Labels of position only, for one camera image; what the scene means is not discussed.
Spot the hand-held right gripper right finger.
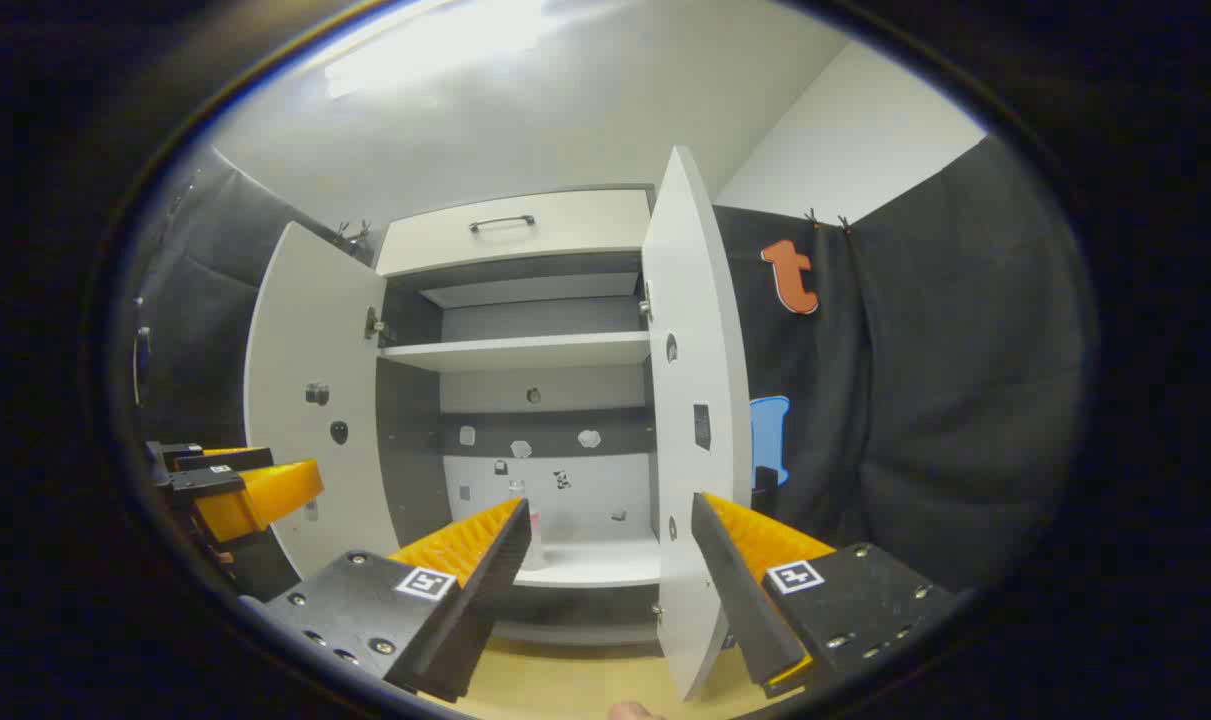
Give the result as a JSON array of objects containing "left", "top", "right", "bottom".
[{"left": 690, "top": 490, "right": 959, "bottom": 701}]

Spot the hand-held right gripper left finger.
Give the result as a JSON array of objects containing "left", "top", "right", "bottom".
[{"left": 263, "top": 497, "right": 534, "bottom": 704}]

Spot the clear plastic bottle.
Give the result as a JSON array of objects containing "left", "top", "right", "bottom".
[{"left": 508, "top": 479, "right": 547, "bottom": 572}]

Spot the white cabinet door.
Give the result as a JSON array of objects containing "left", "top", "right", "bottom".
[
  {"left": 243, "top": 222, "right": 402, "bottom": 581},
  {"left": 641, "top": 146, "right": 757, "bottom": 701}
]

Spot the white and grey cabinet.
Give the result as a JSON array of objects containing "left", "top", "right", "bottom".
[{"left": 373, "top": 183, "right": 666, "bottom": 649}]

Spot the white cabinet drawer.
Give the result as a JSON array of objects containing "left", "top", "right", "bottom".
[{"left": 375, "top": 187, "right": 657, "bottom": 279}]

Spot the black backdrop cloth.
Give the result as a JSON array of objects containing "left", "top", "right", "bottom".
[
  {"left": 113, "top": 148, "right": 378, "bottom": 561},
  {"left": 713, "top": 135, "right": 1101, "bottom": 601}
]

